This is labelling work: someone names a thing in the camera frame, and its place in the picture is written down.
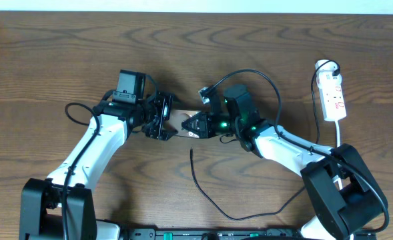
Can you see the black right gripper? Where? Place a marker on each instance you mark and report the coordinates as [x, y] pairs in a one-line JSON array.
[[204, 130]]

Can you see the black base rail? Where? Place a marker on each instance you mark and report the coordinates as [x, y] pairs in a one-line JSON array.
[[210, 234]]

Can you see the white power strip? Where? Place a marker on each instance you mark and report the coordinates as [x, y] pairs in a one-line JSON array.
[[329, 82]]

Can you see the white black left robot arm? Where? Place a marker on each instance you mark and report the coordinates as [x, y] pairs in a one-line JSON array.
[[61, 205]]

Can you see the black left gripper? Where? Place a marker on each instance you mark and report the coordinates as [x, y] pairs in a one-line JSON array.
[[164, 99]]

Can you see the Galaxy S25 Ultra smartphone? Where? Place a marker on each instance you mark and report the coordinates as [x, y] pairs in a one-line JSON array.
[[177, 116]]

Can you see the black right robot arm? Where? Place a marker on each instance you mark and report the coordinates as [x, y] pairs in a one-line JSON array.
[[346, 198]]

